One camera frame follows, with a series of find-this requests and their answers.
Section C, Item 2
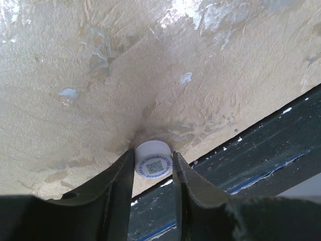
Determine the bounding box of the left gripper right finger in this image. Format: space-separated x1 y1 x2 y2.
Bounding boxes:
173 152 320 240

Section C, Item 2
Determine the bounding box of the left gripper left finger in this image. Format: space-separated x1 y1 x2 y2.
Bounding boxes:
1 150 134 240

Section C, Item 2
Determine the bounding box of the white QR code cap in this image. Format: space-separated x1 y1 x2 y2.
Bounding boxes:
134 140 173 179

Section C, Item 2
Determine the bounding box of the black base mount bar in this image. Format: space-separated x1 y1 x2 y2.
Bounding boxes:
127 86 320 240

